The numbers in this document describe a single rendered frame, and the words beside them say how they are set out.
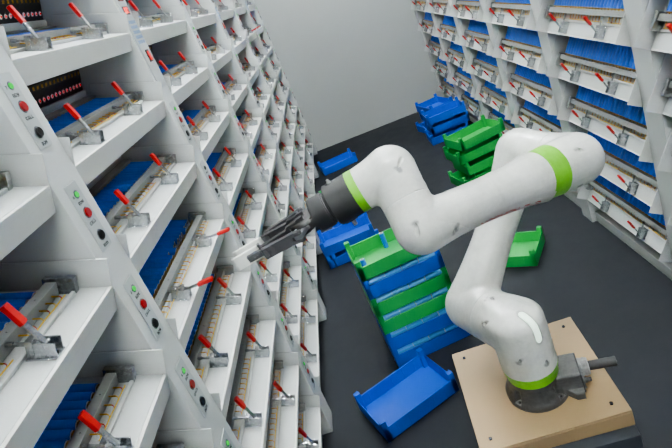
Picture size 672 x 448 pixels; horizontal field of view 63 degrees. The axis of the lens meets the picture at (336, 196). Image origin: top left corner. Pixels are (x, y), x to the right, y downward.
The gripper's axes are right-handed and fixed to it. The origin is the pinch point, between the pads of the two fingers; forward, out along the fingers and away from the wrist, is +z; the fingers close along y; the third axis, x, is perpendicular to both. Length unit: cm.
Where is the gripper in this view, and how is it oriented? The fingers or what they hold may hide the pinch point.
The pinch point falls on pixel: (249, 254)
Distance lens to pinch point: 119.1
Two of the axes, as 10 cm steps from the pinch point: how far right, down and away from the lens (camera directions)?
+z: -8.5, 5.0, 1.5
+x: -5.2, -7.9, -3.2
